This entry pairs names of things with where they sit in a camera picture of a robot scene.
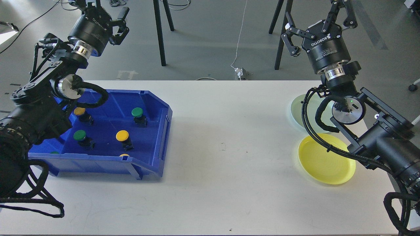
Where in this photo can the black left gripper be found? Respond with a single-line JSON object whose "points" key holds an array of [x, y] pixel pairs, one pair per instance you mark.
{"points": [[91, 26]]}

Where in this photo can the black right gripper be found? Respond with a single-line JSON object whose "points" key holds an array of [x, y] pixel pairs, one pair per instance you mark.
{"points": [[326, 47]]}

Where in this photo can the green push button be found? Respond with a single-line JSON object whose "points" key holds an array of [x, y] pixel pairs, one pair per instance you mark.
{"points": [[83, 140], [139, 117]]}

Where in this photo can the yellow push button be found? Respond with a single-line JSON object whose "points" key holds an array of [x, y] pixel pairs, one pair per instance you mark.
{"points": [[83, 116], [124, 138]]}

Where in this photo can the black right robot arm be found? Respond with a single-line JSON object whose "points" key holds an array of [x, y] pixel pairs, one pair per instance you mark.
{"points": [[379, 136]]}

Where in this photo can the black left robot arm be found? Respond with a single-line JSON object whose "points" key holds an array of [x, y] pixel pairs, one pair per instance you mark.
{"points": [[43, 106]]}

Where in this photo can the yellow plate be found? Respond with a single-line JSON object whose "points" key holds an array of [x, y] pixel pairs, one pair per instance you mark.
{"points": [[324, 166]]}

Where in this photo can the black stand legs right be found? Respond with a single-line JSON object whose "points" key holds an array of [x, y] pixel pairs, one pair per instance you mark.
{"points": [[288, 7]]}

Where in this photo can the white power adapter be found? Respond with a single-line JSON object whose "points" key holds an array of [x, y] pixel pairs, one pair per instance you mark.
{"points": [[241, 74]]}

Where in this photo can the chair caster wheel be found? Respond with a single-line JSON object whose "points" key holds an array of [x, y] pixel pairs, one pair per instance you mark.
{"points": [[414, 86]]}

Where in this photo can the blue plastic bin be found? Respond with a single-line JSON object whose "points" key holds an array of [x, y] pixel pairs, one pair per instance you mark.
{"points": [[150, 143]]}

